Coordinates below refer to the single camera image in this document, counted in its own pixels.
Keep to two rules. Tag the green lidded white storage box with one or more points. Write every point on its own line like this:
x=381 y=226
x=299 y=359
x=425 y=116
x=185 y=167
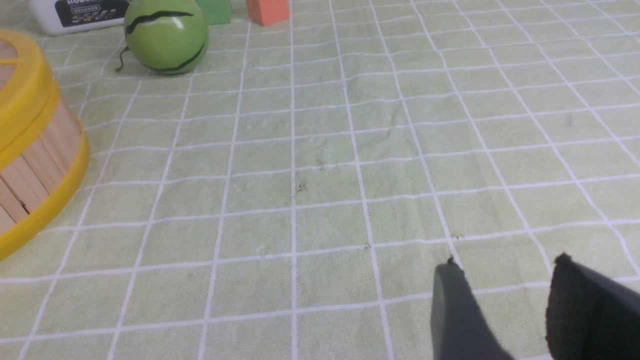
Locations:
x=63 y=17

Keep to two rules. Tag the yellow bamboo steamer basket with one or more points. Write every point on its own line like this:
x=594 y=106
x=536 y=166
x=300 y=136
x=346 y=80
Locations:
x=44 y=150

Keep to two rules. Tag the green foam cube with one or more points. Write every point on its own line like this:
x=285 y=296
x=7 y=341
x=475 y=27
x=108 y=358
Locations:
x=216 y=12

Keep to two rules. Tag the green checkered tablecloth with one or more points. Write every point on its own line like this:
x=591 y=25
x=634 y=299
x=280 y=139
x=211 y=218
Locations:
x=291 y=197

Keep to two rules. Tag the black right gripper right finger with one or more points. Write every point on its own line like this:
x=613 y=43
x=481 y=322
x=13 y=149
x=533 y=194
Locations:
x=590 y=316

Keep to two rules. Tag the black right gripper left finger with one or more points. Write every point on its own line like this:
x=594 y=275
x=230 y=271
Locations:
x=458 y=329

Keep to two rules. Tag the green toy watermelon ball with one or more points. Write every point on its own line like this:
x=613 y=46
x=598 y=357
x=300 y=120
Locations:
x=169 y=37

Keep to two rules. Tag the orange foam cube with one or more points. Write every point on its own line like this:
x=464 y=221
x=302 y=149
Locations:
x=268 y=12

